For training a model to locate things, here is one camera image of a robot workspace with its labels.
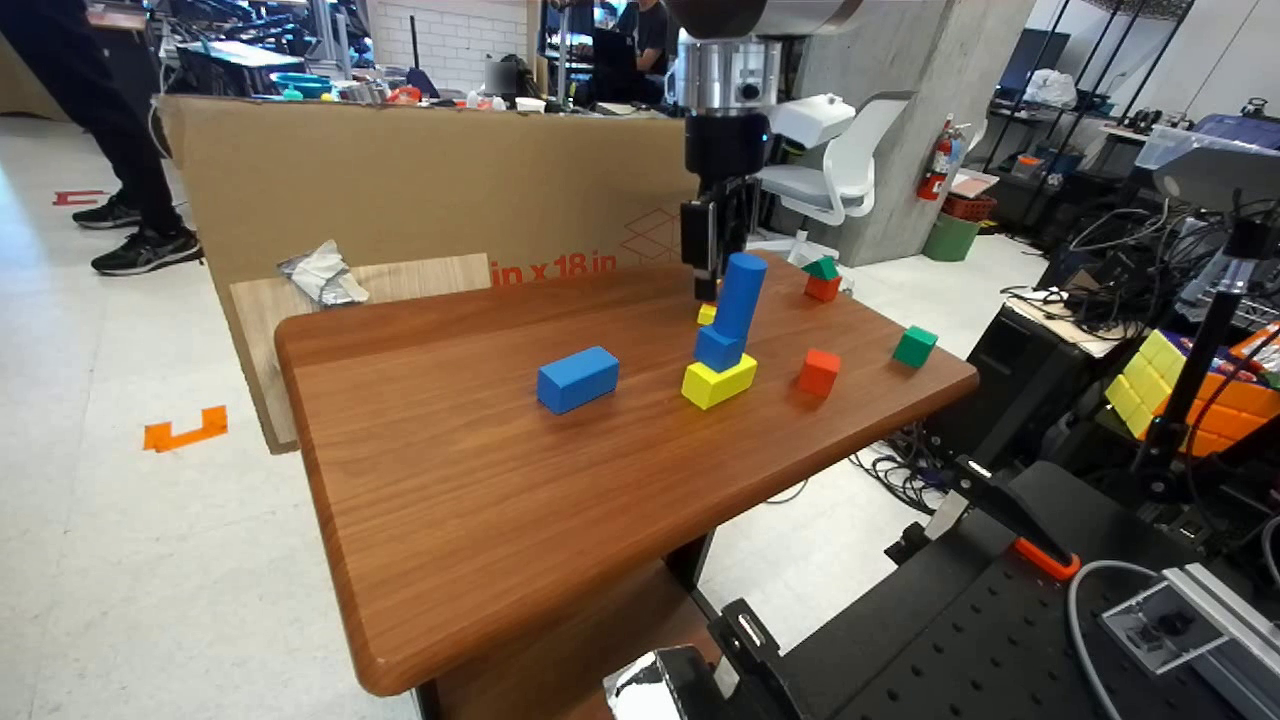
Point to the shiny metal table foot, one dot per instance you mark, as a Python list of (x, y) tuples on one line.
[(663, 685)]

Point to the orange crate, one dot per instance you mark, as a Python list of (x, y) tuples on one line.
[(1232, 404)]

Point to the black sneaker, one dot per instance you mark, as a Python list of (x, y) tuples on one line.
[(109, 214), (145, 249)]

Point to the green cube block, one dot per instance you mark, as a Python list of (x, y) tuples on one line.
[(913, 349)]

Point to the small wooden side table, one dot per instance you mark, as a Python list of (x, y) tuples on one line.
[(1061, 327)]

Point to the wooden table pedestal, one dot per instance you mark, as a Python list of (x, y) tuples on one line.
[(561, 654)]

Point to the person in black trousers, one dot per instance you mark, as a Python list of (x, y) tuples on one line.
[(104, 92)]

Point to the yellow foam pad stack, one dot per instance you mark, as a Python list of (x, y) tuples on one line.
[(1145, 386)]

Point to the cluttered background desk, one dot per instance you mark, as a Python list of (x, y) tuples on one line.
[(244, 57)]

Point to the tall yellow block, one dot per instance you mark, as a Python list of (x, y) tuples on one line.
[(705, 316)]

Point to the orange cube block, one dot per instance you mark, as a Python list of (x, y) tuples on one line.
[(818, 379)]

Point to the large cardboard box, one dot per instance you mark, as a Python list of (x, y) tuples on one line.
[(441, 187)]

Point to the silver rail with clear box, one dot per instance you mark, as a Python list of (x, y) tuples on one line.
[(1203, 627)]

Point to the green bin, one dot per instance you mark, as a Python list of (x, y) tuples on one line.
[(951, 237)]

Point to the seated person in dark shirt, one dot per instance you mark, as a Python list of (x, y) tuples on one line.
[(645, 41)]

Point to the white office chair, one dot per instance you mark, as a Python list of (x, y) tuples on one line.
[(854, 181)]

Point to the yellow L-shaped block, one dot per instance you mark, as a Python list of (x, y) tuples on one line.
[(715, 386)]

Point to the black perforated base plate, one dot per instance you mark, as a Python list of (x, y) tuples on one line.
[(960, 640)]

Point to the small red block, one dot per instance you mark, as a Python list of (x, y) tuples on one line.
[(821, 291)]

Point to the red fire extinguisher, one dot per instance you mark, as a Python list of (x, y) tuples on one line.
[(936, 160)]

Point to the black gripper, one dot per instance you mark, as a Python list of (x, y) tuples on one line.
[(725, 148)]

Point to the grey covered machine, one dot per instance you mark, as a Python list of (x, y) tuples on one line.
[(1215, 152)]

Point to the black camera stand pole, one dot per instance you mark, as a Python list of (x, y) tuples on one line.
[(1194, 375)]

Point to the blue rectangular block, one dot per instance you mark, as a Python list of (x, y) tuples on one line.
[(576, 382)]

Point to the small blue cube block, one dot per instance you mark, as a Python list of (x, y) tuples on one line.
[(717, 349)]

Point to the crumpled grey cloth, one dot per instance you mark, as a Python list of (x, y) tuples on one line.
[(326, 275)]

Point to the small green wedge block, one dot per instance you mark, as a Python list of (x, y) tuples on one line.
[(821, 271)]

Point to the tall blue block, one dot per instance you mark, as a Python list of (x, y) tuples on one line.
[(740, 303)]

